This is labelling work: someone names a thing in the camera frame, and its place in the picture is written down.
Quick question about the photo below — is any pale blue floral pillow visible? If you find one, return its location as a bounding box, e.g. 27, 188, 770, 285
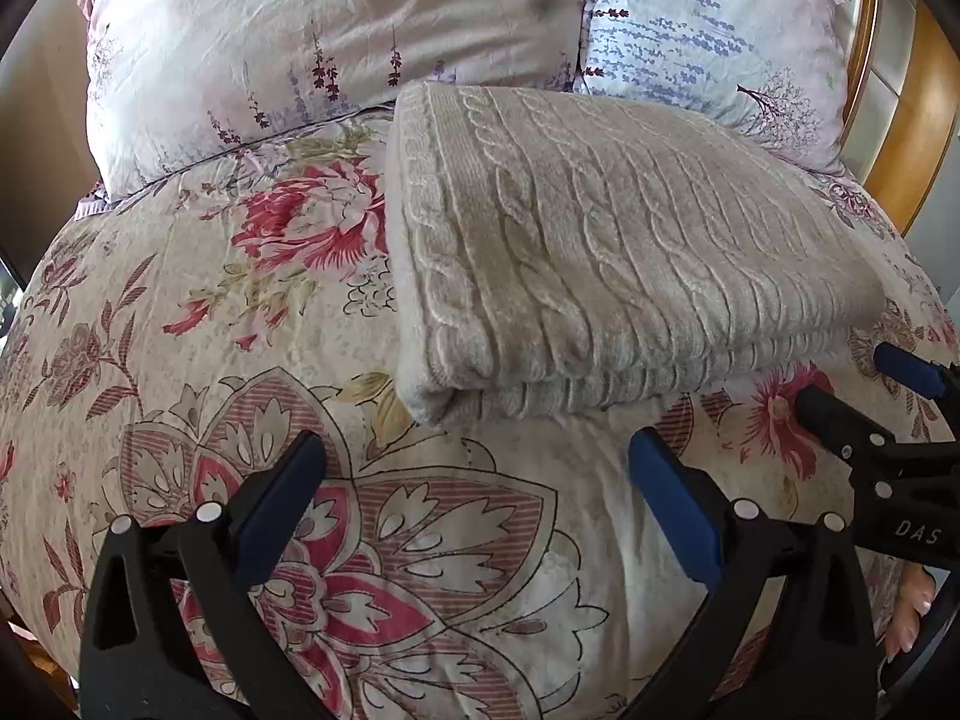
577, 0, 853, 175

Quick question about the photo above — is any dark screen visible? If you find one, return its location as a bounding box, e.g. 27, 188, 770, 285
0, 247, 28, 338

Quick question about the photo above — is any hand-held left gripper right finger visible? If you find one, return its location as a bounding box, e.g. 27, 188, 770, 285
628, 427, 880, 720

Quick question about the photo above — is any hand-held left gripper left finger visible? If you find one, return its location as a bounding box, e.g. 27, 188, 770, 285
79, 429, 353, 720

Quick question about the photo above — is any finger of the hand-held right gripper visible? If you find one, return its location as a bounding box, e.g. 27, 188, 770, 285
795, 384, 960, 511
872, 342, 960, 402

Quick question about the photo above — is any person's right hand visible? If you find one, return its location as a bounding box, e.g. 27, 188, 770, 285
883, 565, 940, 659

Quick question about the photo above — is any grey cable-knit blanket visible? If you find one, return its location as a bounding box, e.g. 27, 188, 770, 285
386, 81, 890, 430

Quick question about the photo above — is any pink floral pillow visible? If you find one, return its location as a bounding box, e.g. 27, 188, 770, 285
79, 0, 601, 200

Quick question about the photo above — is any wooden headboard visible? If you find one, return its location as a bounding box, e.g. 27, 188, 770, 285
836, 0, 947, 238

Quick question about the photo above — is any floral duvet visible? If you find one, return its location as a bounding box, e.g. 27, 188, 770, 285
0, 109, 960, 720

